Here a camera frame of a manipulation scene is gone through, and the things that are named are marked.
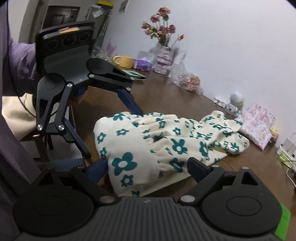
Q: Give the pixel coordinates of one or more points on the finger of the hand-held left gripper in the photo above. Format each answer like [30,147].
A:
[76,143]
[129,99]

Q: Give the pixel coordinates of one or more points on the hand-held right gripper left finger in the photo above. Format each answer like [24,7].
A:
[99,170]

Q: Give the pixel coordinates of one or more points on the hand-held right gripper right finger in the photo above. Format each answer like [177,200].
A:
[197,169]

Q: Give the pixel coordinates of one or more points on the cream teal-flowered pants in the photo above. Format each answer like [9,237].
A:
[138,148]

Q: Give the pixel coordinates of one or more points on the pink floral ruffled garment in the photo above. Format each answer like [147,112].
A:
[256,122]

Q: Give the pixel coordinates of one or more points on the person's left forearm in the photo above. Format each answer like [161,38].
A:
[23,60]

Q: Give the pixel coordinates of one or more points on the mint green folded pouch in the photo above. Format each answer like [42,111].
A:
[135,75]

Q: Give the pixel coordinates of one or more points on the purple tissue pack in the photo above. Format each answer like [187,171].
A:
[142,64]

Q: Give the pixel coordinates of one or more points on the yellow mug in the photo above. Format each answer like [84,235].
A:
[126,62]

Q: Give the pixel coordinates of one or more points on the purple dried grass bunch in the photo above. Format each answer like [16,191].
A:
[111,48]

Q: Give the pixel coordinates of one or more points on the grey board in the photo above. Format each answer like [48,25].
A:
[101,23]

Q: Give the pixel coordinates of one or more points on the crochet-covered vase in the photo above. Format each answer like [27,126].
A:
[164,60]

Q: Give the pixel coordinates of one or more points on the clear plastic snack bag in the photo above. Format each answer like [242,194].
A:
[187,78]

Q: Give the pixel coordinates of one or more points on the person's body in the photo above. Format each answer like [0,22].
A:
[13,162]

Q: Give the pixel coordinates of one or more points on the yellow black object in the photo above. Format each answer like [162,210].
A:
[105,2]

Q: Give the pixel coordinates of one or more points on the small white clip row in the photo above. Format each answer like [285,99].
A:
[219,102]

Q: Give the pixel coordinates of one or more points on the white astronaut speaker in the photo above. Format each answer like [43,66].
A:
[235,99]

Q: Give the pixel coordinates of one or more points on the small yellow box stack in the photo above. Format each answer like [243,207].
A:
[274,132]

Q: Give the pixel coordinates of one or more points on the dried flower bouquet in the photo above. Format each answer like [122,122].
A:
[161,20]

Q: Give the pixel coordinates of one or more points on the white power strip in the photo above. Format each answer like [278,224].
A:
[281,150]

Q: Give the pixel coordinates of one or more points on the light green gadget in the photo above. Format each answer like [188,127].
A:
[285,160]

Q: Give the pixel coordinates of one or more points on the dark picture frame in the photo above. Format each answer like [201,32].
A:
[60,16]

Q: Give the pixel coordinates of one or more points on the wall paper notice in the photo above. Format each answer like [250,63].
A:
[123,7]

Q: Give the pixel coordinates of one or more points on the white wall charger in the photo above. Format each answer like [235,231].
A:
[290,144]

